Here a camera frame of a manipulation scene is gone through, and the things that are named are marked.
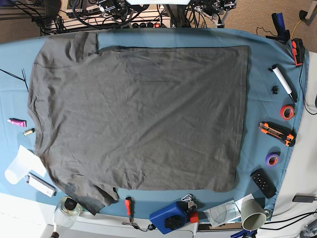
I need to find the blue box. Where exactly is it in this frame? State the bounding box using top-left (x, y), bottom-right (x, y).
top-left (149, 201), bottom-right (189, 235)

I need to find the orange black clamp tool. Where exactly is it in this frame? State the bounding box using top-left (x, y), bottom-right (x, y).
top-left (292, 38), bottom-right (305, 66)

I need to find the red handled screwdriver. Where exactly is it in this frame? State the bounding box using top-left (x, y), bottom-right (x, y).
top-left (124, 196), bottom-right (134, 223)

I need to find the white marker pen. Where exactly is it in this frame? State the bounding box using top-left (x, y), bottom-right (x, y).
top-left (271, 64), bottom-right (297, 104)

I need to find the black remote control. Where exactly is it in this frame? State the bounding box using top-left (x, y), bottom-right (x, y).
top-left (250, 169), bottom-right (277, 199)

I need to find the white paper sheet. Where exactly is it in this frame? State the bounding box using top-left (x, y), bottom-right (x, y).
top-left (4, 145), bottom-right (47, 184)

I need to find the small black plastic clip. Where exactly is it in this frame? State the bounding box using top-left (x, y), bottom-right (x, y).
top-left (271, 85), bottom-right (279, 95)

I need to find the white rectangular device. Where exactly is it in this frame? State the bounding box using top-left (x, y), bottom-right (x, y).
top-left (25, 173), bottom-right (56, 197)

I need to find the grey paper cup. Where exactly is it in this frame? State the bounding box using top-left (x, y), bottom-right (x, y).
top-left (241, 199), bottom-right (266, 231)

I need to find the blue table cloth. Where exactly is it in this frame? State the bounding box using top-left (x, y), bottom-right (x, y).
top-left (0, 28), bottom-right (317, 210)

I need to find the black cable tie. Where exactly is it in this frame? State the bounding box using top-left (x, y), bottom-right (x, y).
top-left (0, 69), bottom-right (29, 92)

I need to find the blue black clamp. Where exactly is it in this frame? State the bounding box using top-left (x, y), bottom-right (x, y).
top-left (266, 13), bottom-right (290, 45)

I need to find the orange black utility knife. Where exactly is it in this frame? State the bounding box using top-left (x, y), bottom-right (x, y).
top-left (259, 121), bottom-right (296, 147)

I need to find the black power strip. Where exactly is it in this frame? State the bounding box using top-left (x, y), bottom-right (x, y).
top-left (122, 22), bottom-right (161, 28)

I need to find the silver carabiner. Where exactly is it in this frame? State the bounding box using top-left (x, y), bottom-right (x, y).
top-left (181, 194), bottom-right (193, 202)

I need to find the black power adapter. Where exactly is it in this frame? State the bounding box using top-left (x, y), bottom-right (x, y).
top-left (292, 193), bottom-right (316, 203)

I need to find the purple tape roll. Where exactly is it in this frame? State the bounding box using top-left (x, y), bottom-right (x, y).
top-left (265, 152), bottom-right (280, 167)

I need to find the small red cube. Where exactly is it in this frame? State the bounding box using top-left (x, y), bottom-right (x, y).
top-left (188, 211), bottom-right (199, 224)

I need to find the pink tube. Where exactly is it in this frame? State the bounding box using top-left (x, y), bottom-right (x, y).
top-left (7, 118), bottom-right (27, 127)

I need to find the printed paper sheet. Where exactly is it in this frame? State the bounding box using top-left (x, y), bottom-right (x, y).
top-left (203, 193), bottom-right (254, 228)

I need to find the red tape roll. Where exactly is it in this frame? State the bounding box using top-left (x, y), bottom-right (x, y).
top-left (280, 105), bottom-right (295, 120)

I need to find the dark grey T-shirt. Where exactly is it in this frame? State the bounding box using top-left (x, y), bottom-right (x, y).
top-left (28, 32), bottom-right (249, 214)

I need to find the clear glass jar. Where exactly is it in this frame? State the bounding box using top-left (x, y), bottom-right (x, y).
top-left (53, 196), bottom-right (83, 232)

